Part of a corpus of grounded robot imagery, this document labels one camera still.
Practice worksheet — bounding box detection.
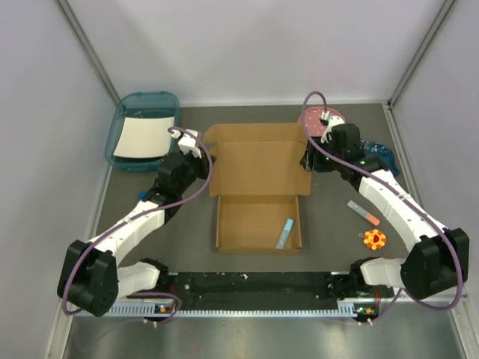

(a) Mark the white paper sheet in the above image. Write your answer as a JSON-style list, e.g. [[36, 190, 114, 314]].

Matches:
[[113, 117, 174, 159]]

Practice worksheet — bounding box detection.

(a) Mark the orange grey marker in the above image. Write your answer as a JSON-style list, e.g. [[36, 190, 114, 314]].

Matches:
[[347, 200, 380, 226]]

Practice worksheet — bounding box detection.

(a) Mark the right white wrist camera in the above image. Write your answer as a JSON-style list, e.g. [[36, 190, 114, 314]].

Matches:
[[320, 111, 345, 144]]

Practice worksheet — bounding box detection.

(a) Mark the small orange flower toy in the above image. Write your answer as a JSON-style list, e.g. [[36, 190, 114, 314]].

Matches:
[[359, 229, 387, 251]]

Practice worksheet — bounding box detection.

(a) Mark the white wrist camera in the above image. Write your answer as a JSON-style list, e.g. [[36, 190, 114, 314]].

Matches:
[[171, 129, 202, 158], [320, 111, 345, 144]]

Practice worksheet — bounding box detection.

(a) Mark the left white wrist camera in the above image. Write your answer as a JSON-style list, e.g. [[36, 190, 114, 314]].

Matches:
[[171, 129, 202, 158]]

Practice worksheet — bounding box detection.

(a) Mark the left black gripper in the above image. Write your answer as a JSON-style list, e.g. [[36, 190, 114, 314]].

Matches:
[[176, 147, 216, 194]]

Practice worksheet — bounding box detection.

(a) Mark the pink polka dot plate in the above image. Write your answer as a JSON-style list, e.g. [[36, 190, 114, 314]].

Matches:
[[297, 106, 345, 139]]

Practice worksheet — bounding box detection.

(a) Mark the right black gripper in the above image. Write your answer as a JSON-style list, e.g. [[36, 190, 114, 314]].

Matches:
[[300, 136, 344, 173]]

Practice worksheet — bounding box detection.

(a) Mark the light blue marker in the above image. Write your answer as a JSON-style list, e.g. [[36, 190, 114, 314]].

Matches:
[[275, 218, 294, 250]]

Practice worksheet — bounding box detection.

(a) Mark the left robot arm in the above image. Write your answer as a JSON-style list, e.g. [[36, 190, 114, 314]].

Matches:
[[57, 149, 216, 317]]

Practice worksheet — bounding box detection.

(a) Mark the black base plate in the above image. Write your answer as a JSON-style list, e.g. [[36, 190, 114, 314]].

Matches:
[[126, 271, 397, 300]]

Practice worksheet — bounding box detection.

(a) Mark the aluminium frame rail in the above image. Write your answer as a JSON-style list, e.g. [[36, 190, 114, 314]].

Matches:
[[59, 271, 469, 319]]

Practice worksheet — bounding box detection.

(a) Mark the dark blue leaf dish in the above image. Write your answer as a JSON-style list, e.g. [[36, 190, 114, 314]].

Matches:
[[361, 140, 400, 177]]

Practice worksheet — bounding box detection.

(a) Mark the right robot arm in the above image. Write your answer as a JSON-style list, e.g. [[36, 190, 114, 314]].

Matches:
[[301, 116, 469, 300]]

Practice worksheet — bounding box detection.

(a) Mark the teal plastic bin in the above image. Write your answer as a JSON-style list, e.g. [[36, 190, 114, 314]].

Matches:
[[105, 91, 180, 172]]

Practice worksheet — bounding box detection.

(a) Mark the brown cardboard box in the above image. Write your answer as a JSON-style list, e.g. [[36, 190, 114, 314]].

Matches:
[[204, 123, 311, 254]]

